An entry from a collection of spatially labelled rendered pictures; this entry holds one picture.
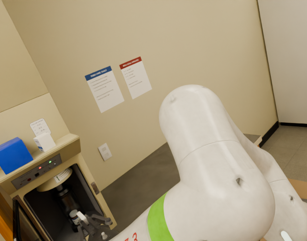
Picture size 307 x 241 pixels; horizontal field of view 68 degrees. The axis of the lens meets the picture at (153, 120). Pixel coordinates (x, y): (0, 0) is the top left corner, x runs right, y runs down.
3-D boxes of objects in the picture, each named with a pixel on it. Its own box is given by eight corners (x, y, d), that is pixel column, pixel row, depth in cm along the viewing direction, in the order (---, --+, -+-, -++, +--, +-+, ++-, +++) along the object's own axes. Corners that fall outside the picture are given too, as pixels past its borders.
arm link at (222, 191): (259, 147, 38) (216, 129, 31) (309, 227, 30) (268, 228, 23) (184, 195, 47) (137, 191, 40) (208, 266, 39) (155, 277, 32)
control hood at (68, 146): (7, 194, 90) (-6, 173, 87) (80, 150, 108) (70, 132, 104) (11, 203, 81) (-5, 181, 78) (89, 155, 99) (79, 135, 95)
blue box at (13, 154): (3, 169, 88) (-10, 149, 85) (28, 155, 94) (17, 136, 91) (5, 175, 80) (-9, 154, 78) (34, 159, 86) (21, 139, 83)
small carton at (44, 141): (40, 151, 94) (32, 138, 92) (51, 144, 97) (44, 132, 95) (44, 152, 90) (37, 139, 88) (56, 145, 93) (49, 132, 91)
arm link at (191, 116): (268, 147, 78) (191, 57, 41) (297, 192, 68) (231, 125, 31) (234, 165, 83) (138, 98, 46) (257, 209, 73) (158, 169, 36)
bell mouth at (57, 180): (33, 185, 113) (27, 176, 111) (65, 165, 122) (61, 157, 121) (41, 196, 99) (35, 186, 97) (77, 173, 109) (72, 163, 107)
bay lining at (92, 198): (47, 233, 124) (13, 181, 113) (88, 202, 138) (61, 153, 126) (60, 256, 105) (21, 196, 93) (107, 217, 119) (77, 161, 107)
